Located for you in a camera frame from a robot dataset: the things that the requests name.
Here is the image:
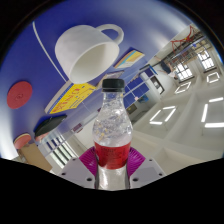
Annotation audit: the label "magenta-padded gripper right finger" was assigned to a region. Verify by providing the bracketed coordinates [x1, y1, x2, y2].
[125, 147, 167, 190]

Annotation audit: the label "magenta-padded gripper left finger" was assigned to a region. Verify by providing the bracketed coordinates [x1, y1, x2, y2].
[59, 147, 100, 190]

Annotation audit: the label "clear bottle with red label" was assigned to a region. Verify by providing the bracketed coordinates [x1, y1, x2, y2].
[92, 78, 133, 192]

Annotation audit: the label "tall black-framed window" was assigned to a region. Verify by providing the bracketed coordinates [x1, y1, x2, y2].
[44, 133, 81, 168]

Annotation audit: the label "group of ceiling lights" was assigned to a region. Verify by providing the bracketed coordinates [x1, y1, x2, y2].
[148, 68, 224, 129]

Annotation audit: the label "folded blue table tennis tables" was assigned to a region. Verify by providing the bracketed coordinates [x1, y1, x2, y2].
[123, 64, 159, 109]

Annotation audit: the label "flat round red coaster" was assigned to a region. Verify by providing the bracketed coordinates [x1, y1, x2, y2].
[6, 80, 34, 110]

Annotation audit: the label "white-framed window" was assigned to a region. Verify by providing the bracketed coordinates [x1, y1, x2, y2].
[174, 61, 194, 83]
[196, 49, 216, 71]

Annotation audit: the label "person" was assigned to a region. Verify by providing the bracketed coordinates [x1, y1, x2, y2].
[159, 58, 178, 79]

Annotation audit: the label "white mug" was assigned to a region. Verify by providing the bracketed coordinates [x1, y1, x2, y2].
[54, 23, 125, 85]

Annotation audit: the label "blue table with red legs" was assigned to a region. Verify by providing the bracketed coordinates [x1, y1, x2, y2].
[169, 24, 206, 54]

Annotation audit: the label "dark wall picture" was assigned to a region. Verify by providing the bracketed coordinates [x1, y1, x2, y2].
[125, 102, 138, 116]

